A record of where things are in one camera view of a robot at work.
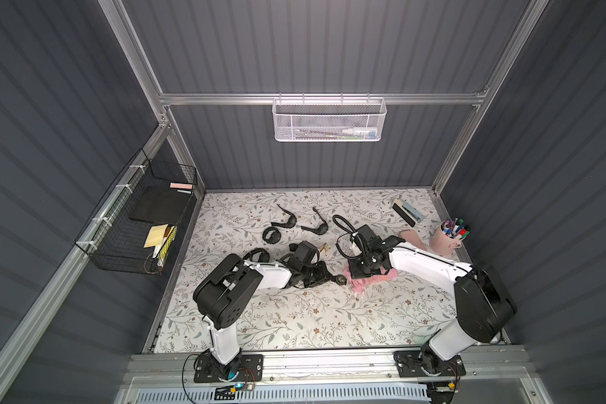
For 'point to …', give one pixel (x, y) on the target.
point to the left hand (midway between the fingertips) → (335, 277)
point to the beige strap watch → (325, 247)
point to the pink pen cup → (443, 245)
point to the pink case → (411, 237)
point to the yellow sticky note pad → (156, 236)
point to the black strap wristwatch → (321, 230)
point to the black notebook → (164, 199)
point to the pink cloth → (358, 284)
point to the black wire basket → (133, 229)
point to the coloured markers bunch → (455, 228)
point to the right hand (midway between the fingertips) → (354, 272)
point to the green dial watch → (340, 279)
